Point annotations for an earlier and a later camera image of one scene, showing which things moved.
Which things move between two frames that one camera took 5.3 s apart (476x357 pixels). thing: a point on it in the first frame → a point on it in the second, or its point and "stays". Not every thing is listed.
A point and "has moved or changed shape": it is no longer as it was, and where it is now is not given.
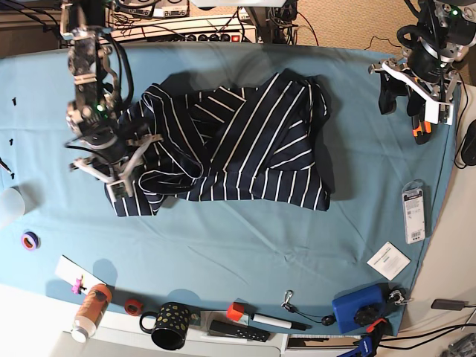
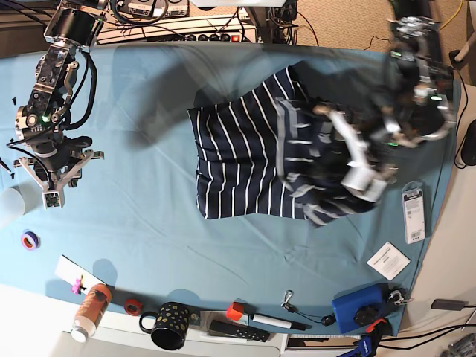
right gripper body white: [433, 106] → [354, 143]
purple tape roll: [30, 241] stays
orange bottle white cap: [91, 311] stays
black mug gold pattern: [172, 322] stays
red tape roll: [133, 307] stays
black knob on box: [365, 314] stays
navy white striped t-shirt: [204, 145] has moved or changed shape
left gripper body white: [123, 178] → [62, 186]
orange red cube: [235, 310] stays
